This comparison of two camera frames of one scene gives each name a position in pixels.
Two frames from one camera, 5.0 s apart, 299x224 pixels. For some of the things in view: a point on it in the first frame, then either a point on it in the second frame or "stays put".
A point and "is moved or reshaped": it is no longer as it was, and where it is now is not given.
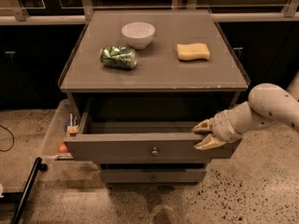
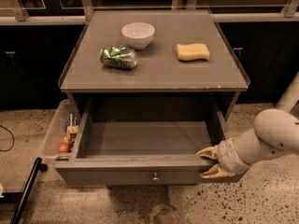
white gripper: (224, 127) -> (228, 157)
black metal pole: (37, 166) stays put
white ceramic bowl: (138, 35) stays put
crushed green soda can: (119, 57) stays put
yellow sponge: (193, 51) stays put
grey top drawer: (138, 140) is moved or reshaped
